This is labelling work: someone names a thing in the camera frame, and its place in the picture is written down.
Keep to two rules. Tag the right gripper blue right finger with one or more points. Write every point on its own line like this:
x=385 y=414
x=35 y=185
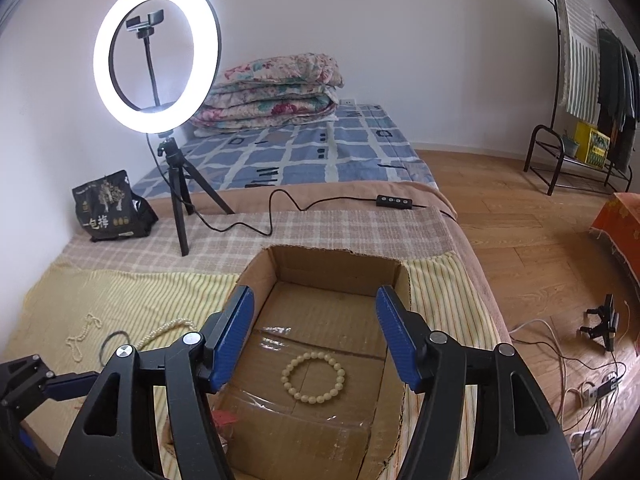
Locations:
x=516 y=434

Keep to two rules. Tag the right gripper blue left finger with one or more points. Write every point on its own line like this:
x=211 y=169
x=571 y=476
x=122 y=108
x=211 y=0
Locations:
x=114 y=434

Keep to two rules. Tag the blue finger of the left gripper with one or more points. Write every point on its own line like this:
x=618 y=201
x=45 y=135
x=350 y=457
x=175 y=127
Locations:
x=25 y=384

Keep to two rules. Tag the dark blue hoop bangle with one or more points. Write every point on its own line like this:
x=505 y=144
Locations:
x=111 y=342

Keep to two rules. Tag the red jewelry item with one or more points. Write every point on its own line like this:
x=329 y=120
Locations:
x=224 y=423

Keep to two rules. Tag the yellow striped blanket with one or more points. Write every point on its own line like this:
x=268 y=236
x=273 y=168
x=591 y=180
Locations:
x=69 y=312

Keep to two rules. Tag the black snack bag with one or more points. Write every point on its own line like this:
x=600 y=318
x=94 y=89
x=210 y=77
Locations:
x=108 y=209

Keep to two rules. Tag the cardboard box tray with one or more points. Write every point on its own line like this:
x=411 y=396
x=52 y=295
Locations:
x=314 y=300

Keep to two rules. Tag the beige plaid blanket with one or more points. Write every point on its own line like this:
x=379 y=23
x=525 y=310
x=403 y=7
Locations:
x=394 y=234

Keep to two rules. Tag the orange cloth covered table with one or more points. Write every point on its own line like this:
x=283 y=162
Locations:
x=618 y=220

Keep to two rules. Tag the black tripod stand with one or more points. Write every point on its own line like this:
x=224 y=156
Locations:
x=179 y=169

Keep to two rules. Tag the black clothes rack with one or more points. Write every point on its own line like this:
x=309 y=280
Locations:
x=545 y=137

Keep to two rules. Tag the small green pot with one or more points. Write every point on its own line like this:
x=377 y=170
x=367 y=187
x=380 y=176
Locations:
x=570 y=146

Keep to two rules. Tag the yellow box on rack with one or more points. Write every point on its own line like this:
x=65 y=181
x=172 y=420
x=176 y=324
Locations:
x=592 y=145

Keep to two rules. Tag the blue checked bed sheet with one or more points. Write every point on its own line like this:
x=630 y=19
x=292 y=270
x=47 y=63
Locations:
x=361 y=144

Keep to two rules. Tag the black phone holder clamp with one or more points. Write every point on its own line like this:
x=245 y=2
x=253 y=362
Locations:
x=145 y=28

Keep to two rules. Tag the dark hanging clothes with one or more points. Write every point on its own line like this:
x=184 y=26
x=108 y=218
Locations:
x=618 y=97

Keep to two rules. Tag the striped white towel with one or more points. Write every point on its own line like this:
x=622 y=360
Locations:
x=580 y=60

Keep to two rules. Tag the folded floral quilt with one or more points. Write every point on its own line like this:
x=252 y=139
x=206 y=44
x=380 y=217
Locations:
x=271 y=92

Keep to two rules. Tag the black inline cable remote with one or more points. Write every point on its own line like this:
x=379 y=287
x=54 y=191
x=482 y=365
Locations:
x=393 y=202

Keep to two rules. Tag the white ring light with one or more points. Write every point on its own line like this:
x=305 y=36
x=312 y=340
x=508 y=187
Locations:
x=156 y=84

